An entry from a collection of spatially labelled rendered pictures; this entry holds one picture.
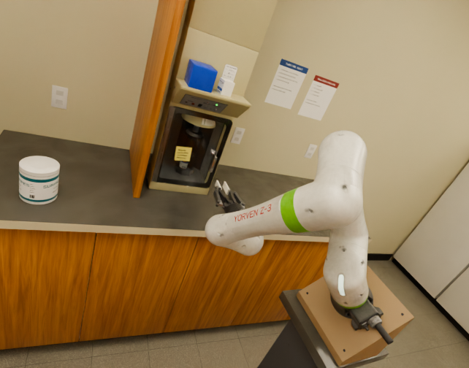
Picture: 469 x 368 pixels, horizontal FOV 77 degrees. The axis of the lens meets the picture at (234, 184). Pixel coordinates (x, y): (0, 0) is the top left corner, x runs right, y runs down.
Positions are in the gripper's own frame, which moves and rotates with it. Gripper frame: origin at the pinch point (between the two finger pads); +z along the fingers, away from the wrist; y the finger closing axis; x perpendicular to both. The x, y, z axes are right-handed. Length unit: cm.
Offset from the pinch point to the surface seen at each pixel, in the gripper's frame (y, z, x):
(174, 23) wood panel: 34, 14, -56
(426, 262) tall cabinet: -285, 33, 81
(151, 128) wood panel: 33.6, 14.2, -15.3
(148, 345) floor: 10, -4, 115
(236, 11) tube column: 11, 23, -68
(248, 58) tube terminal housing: -1, 23, -53
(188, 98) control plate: 21.9, 15.7, -31.3
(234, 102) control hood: 3.0, 11.9, -35.6
